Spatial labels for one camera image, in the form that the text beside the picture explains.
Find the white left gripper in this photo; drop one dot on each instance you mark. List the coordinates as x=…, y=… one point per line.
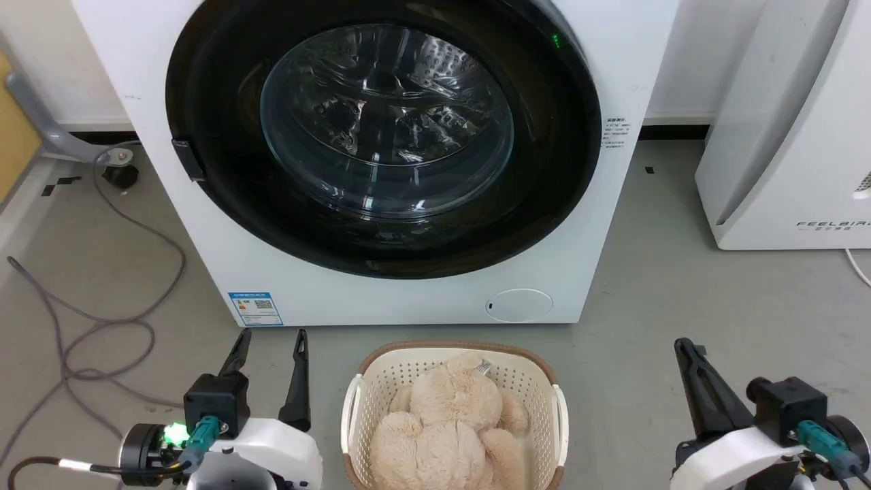
x=272, y=452

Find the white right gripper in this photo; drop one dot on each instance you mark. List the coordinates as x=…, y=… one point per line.
x=731, y=466

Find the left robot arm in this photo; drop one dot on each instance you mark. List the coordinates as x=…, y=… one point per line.
x=143, y=448

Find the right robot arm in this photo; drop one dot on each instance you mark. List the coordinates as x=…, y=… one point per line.
x=852, y=439

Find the white front-load washing machine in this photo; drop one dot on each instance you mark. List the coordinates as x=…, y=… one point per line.
x=408, y=299

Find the black round glass washer door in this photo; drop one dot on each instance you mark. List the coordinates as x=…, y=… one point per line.
x=224, y=170

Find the blue energy label sticker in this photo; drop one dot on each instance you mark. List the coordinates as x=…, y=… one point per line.
x=256, y=308

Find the white brown-rimmed laundry basket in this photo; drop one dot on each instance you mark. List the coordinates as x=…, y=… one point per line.
x=381, y=381

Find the beige plush teddy bear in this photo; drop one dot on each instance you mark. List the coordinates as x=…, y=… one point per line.
x=449, y=422

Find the round white filter cover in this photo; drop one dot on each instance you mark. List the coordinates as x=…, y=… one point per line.
x=520, y=305

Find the black caster wheel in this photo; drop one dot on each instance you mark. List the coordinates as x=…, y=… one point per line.
x=120, y=175

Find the white air purifier appliance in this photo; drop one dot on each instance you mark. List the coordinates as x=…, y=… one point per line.
x=796, y=136

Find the black floor tape strip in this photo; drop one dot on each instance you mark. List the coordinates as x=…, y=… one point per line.
x=60, y=185

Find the small printed warning label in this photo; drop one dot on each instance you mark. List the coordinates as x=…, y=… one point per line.
x=616, y=133

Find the grey metal furniture leg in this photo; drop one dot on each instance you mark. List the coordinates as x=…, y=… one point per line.
x=47, y=129

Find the yellow wooden panel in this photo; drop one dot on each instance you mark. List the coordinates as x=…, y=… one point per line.
x=13, y=129

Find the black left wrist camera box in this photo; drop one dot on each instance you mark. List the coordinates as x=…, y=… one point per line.
x=216, y=401

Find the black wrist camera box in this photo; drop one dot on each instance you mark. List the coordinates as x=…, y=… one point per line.
x=216, y=401
x=789, y=408

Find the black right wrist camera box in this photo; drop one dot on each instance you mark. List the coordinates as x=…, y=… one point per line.
x=789, y=408

